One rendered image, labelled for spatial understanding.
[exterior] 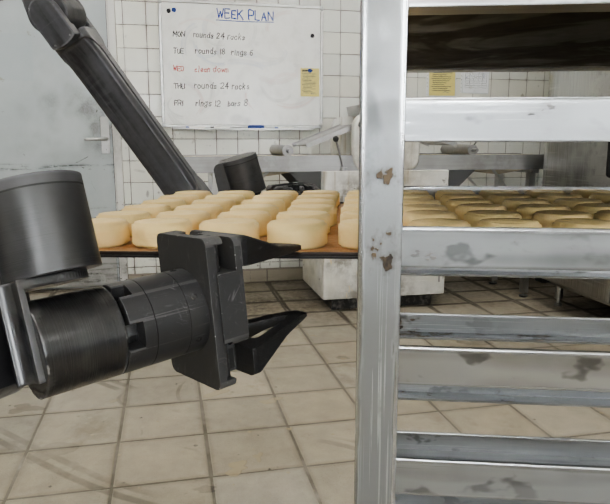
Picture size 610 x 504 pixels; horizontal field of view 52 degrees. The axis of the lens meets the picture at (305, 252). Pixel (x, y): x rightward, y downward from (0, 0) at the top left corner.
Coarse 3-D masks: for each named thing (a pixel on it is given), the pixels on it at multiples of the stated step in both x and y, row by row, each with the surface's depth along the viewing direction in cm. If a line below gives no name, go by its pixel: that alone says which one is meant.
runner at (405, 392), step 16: (400, 384) 91; (432, 400) 88; (448, 400) 88; (464, 400) 88; (480, 400) 88; (496, 400) 88; (512, 400) 88; (528, 400) 88; (544, 400) 88; (560, 400) 88; (576, 400) 88; (592, 400) 88; (608, 400) 88
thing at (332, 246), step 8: (336, 224) 65; (336, 232) 59; (264, 240) 55; (328, 240) 54; (336, 240) 54; (104, 248) 51; (112, 248) 51; (120, 248) 51; (128, 248) 51; (136, 248) 51; (144, 248) 51; (320, 248) 50; (328, 248) 50; (336, 248) 50; (344, 248) 50
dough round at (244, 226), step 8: (200, 224) 52; (208, 224) 51; (216, 224) 50; (224, 224) 50; (232, 224) 50; (240, 224) 50; (248, 224) 51; (256, 224) 52; (224, 232) 50; (232, 232) 50; (240, 232) 50; (248, 232) 51; (256, 232) 52
